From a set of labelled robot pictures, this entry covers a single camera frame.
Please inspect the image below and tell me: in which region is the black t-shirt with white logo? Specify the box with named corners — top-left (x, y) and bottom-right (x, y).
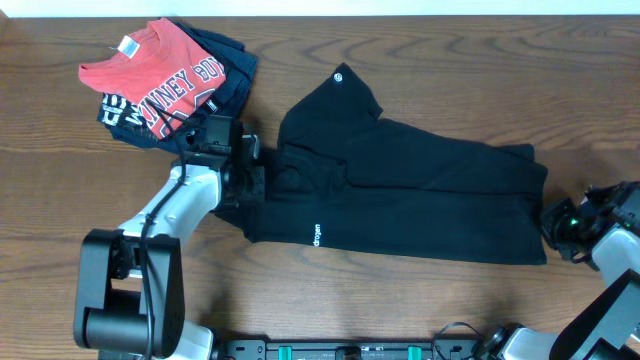
top-left (222, 64), bottom-right (547, 265)

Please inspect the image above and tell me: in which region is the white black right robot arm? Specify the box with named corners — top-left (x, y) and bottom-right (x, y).
top-left (474, 182), bottom-right (639, 360)

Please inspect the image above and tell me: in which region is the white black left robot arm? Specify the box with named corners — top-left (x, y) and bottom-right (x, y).
top-left (73, 115), bottom-right (264, 359)

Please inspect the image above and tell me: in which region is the navy folded shirt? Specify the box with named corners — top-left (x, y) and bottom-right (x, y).
top-left (101, 22), bottom-right (258, 153)

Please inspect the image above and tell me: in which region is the red folded t-shirt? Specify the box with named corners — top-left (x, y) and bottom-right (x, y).
top-left (79, 18), bottom-right (228, 139)

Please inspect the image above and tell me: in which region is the black shirt with white print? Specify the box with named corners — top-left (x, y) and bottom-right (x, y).
top-left (97, 93), bottom-right (147, 130)

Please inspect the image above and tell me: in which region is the black cable at base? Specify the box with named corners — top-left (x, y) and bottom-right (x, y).
top-left (432, 321), bottom-right (485, 360)

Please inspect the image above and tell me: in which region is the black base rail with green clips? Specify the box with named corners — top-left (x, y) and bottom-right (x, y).
top-left (209, 339), bottom-right (478, 360)

